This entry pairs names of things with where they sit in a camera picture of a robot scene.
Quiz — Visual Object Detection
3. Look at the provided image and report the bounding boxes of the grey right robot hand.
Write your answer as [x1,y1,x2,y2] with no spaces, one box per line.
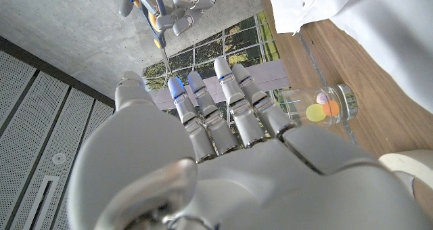
[118,0,217,37]

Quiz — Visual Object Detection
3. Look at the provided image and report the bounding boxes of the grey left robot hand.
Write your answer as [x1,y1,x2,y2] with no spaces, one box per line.
[67,56,433,230]

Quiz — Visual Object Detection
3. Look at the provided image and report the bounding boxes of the scissors with yellow handles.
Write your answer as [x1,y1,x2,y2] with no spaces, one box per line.
[130,0,173,72]

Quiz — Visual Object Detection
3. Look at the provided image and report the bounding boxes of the white masking tape roll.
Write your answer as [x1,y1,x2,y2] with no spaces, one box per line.
[378,149,433,190]

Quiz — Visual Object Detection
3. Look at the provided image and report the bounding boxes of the large white paper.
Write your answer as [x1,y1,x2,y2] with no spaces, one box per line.
[329,0,433,115]

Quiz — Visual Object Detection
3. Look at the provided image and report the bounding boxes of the clear drinking glass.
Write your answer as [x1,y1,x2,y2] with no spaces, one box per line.
[279,83,359,128]

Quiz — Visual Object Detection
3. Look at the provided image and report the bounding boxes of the printed window backdrop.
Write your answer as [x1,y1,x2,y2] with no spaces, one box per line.
[141,9,296,146]

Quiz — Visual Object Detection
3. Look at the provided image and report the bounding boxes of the small yellow toy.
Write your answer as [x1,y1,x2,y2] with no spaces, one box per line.
[306,103,326,122]

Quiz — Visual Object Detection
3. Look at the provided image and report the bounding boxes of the small orange toy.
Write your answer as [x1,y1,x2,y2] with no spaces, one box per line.
[321,100,340,118]

